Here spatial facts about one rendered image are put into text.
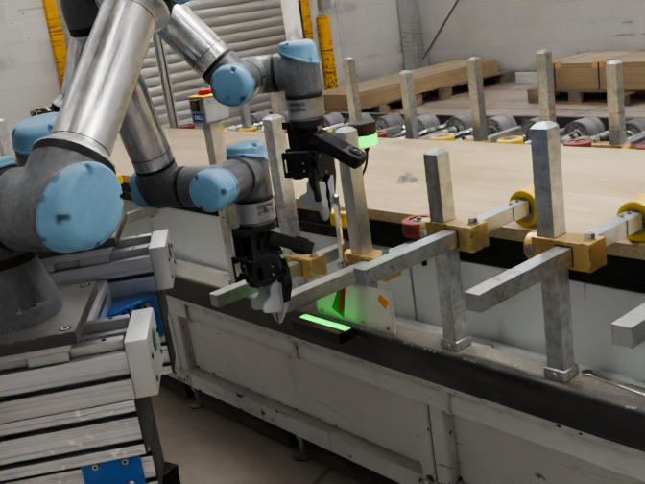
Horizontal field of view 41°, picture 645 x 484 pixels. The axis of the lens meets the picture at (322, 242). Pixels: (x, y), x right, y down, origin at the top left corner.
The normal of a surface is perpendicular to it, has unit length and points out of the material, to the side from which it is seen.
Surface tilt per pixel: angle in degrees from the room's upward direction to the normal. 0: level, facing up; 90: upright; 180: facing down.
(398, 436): 90
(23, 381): 90
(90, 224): 95
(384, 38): 90
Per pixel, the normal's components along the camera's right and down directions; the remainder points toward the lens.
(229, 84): -0.14, 0.30
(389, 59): 0.60, 0.14
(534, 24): -0.79, 0.28
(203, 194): -0.41, 0.30
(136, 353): 0.12, 0.26
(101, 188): 0.87, 0.11
